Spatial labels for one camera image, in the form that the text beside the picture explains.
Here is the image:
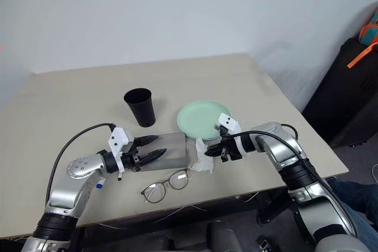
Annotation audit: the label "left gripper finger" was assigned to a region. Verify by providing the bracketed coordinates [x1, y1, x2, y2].
[133, 135, 159, 147]
[139, 148, 168, 167]

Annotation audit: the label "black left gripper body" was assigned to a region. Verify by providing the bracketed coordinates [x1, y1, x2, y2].
[120, 138, 142, 173]

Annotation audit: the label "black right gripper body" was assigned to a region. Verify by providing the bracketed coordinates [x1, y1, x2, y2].
[219, 126, 242, 163]

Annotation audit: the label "white cloth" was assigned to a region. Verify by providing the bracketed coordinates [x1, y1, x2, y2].
[188, 137, 214, 174]

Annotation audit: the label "black plastic cup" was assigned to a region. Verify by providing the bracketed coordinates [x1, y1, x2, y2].
[123, 87, 157, 128]

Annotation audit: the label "large black hard case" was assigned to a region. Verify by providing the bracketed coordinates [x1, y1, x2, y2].
[301, 37, 378, 149]

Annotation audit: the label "pale green plate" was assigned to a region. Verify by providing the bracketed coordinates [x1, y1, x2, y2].
[176, 100, 232, 141]

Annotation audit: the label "black stand base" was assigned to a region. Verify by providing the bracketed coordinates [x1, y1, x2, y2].
[255, 188, 298, 226]

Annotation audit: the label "grey rounded shape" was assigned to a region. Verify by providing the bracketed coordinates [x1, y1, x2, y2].
[206, 219, 246, 252]

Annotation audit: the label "person's leg in jeans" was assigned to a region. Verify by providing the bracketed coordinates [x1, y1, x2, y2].
[327, 176, 378, 229]

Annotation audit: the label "teal and orange bag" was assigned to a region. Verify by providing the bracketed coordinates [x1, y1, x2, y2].
[357, 9, 378, 47]

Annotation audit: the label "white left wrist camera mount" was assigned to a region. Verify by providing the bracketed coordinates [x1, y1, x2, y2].
[107, 127, 134, 176]

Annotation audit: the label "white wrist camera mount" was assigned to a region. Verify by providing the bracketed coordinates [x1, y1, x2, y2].
[107, 127, 134, 176]
[214, 113, 255, 155]

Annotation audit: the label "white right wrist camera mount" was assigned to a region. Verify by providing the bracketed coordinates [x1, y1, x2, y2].
[214, 113, 255, 155]

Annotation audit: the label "brown round-frame glasses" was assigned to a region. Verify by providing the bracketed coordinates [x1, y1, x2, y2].
[140, 168, 191, 205]

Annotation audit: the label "thin white wire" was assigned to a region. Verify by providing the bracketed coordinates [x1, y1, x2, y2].
[235, 190, 261, 203]
[152, 204, 205, 224]

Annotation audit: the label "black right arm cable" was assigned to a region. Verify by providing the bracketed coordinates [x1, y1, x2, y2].
[227, 123, 360, 238]

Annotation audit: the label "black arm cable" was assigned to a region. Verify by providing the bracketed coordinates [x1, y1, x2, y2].
[227, 123, 360, 238]
[45, 122, 118, 206]

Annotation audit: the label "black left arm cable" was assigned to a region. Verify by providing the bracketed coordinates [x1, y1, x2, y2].
[45, 122, 118, 206]

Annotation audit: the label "orange strap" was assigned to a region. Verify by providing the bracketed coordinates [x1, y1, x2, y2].
[346, 41, 378, 69]

